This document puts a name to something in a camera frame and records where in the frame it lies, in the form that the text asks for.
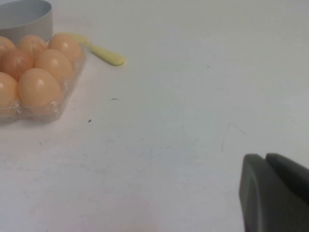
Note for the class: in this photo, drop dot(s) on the darker orange egg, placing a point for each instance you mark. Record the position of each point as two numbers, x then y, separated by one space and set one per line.
17 62

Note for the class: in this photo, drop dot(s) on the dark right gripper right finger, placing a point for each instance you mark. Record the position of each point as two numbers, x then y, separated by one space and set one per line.
292 171

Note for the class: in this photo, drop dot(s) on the grey round bowl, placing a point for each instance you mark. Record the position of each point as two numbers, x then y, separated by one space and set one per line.
31 26

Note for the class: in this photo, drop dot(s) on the clear plastic egg tray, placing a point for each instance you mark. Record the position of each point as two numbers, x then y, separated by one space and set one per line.
72 79

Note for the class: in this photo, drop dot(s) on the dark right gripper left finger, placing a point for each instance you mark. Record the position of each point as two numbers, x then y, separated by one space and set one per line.
265 198

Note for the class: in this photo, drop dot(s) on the yellow plastic knife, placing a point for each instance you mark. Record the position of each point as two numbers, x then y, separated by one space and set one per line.
106 56

